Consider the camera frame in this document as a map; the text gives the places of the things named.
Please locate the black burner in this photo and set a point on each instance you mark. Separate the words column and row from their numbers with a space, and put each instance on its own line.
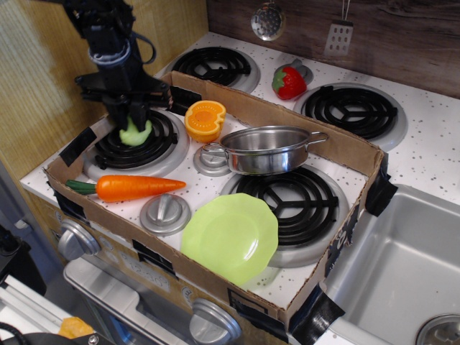
column 162, row 152
column 224, row 66
column 309, row 207
column 362, row 110

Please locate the silver stovetop knob front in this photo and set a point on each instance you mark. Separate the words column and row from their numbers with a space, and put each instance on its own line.
column 165, row 215

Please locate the silver stovetop knob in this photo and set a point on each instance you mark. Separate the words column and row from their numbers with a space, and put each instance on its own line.
column 165, row 215
column 303, row 70
column 210, row 165

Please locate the front left black burner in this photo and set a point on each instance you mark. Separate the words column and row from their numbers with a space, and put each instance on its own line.
column 162, row 152

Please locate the silver stovetop knob back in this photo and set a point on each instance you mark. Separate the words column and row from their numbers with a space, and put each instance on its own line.
column 303, row 70

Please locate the grey toy sink basin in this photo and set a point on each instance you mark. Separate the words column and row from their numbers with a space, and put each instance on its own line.
column 401, row 269

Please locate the hanging steel slotted spatula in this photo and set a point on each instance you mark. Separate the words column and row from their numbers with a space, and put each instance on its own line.
column 340, row 34

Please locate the brown cardboard fence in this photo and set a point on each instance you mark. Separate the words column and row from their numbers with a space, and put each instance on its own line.
column 158, row 265

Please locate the black device bottom left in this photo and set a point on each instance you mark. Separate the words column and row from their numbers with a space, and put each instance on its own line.
column 16, row 262

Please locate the small steel pan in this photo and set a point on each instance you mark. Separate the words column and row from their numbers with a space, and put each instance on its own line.
column 265, row 150

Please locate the light green plastic plate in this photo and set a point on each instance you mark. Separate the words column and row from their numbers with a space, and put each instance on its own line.
column 234, row 236

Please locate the back left black burner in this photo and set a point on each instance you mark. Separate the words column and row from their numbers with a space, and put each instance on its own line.
column 224, row 66

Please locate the silver oven knob left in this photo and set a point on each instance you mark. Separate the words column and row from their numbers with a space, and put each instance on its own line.
column 76, row 241

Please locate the silver stovetop knob middle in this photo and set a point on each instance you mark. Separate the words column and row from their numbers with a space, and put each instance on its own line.
column 210, row 165

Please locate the silver oven knob right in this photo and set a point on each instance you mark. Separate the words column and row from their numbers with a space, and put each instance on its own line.
column 212, row 325

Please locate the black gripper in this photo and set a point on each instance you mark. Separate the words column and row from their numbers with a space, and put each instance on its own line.
column 120, row 80

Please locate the orange yellow object bottom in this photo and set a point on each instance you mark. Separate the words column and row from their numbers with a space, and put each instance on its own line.
column 73, row 327

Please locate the front right black burner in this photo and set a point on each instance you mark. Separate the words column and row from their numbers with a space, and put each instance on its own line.
column 309, row 207

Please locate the silver sink drain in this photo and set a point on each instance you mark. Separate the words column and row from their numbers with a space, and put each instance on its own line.
column 442, row 330

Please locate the orange toy carrot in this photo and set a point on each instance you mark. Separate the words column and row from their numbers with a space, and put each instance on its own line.
column 116, row 188

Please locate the red toy strawberry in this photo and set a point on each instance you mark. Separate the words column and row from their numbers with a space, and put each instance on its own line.
column 288, row 83

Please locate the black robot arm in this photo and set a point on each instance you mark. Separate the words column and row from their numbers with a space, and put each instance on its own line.
column 107, row 26

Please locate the silver oven door handle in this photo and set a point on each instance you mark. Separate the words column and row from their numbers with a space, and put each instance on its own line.
column 129, row 314

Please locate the silver oven knob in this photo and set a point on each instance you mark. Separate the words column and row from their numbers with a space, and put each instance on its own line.
column 76, row 241
column 212, row 325

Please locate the halved toy orange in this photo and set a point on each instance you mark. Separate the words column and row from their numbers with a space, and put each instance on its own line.
column 204, row 120

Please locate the hanging steel strainer ladle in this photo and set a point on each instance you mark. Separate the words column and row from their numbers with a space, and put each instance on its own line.
column 268, row 21

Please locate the back right black burner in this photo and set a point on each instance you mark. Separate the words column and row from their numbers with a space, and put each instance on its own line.
column 362, row 110

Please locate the green toy broccoli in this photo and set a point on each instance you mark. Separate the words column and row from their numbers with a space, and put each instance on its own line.
column 131, row 136

